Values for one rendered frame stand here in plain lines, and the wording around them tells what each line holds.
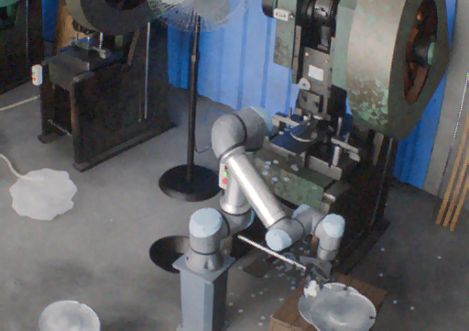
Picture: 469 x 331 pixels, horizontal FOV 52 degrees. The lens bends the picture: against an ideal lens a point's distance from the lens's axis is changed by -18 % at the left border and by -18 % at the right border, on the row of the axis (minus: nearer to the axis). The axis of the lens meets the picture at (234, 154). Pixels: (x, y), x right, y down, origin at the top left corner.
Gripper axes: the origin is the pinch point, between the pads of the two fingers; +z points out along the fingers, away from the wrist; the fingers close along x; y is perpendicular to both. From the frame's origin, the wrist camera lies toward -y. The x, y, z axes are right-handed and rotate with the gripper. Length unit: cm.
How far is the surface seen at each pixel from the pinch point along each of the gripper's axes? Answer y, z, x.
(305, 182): -49, -11, 32
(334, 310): 4.1, 16.0, 12.2
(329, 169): -46, -16, 43
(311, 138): -56, -26, 40
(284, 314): -7.6, 17.4, -5.1
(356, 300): 4.8, 16.6, 24.6
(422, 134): -77, 10, 166
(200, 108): -240, 51, 94
